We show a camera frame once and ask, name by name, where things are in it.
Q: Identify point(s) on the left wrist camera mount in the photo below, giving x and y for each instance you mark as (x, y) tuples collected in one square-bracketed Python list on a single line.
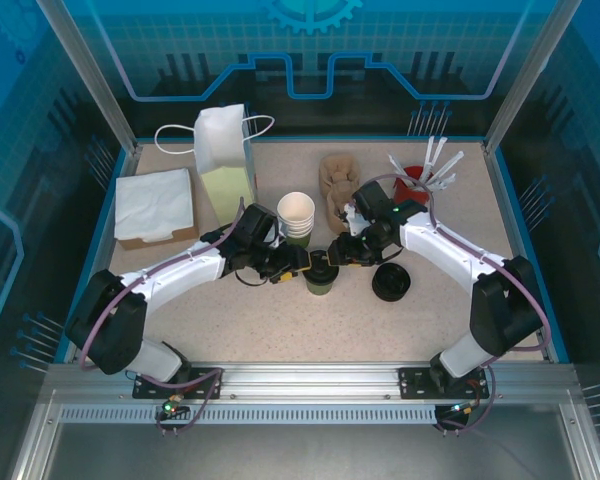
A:
[(278, 241)]

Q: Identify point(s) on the white straw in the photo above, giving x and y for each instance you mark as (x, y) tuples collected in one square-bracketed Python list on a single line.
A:
[(431, 155), (440, 187), (440, 155), (445, 178), (451, 166), (399, 167)]

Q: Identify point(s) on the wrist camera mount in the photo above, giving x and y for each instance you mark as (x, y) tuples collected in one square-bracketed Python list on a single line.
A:
[(278, 241), (352, 217)]

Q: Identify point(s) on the black cup lid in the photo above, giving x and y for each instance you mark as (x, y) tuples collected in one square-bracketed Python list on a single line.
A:
[(322, 267)]

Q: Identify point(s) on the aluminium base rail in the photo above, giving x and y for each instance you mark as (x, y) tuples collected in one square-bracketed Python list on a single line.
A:
[(305, 380)]

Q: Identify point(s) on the brown pulp cup carrier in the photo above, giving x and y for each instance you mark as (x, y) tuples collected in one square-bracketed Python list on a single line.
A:
[(337, 172)]

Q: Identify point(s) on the red straw holder cup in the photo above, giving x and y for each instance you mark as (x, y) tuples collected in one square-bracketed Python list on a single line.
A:
[(405, 191)]

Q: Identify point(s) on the brown pulp carrier stack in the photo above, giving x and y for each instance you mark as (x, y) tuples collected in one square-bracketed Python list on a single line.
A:
[(332, 215)]

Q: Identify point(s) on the white napkin stack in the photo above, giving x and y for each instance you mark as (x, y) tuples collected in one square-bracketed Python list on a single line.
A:
[(150, 200)]

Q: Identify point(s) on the black lid stack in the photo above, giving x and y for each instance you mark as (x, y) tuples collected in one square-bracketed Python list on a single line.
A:
[(391, 285)]

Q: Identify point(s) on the small lit connector module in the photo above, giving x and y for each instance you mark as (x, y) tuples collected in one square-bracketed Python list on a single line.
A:
[(170, 407), (460, 410)]

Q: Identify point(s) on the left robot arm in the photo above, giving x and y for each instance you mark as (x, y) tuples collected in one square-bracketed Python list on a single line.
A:
[(180, 272)]

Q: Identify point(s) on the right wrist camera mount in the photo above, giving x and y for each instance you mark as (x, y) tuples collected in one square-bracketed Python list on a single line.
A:
[(352, 217)]

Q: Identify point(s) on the aluminium frame post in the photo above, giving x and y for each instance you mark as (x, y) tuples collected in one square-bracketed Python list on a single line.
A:
[(530, 75), (101, 90)]

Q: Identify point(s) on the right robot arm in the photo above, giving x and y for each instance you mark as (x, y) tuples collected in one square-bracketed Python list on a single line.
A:
[(445, 245)]

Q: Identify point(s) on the steel front shelf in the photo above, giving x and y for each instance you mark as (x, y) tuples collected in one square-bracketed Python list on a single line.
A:
[(305, 450)]

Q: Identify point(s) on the green paper cup stack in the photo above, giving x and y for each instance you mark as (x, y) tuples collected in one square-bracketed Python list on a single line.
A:
[(296, 210)]

